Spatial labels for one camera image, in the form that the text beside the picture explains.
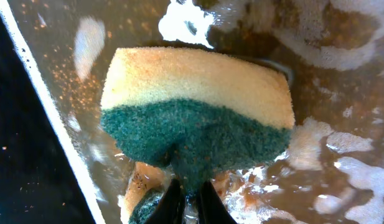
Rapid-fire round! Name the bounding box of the green yellow sponge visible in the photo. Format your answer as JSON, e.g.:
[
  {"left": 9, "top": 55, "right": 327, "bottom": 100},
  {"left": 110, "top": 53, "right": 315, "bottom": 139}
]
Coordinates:
[{"left": 100, "top": 47, "right": 295, "bottom": 223}]

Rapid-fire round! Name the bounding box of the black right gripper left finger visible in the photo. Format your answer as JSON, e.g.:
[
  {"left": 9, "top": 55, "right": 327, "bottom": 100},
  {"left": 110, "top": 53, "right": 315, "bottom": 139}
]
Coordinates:
[{"left": 144, "top": 179, "right": 185, "bottom": 224}]

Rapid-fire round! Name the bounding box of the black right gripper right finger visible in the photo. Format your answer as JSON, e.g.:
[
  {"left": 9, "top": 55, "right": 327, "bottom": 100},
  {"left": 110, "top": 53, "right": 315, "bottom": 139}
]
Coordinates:
[{"left": 197, "top": 181, "right": 236, "bottom": 224}]

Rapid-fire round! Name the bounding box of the black water basin tray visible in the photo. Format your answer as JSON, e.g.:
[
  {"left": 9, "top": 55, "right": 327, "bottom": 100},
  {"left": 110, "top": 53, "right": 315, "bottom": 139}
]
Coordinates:
[{"left": 0, "top": 1, "right": 384, "bottom": 223}]

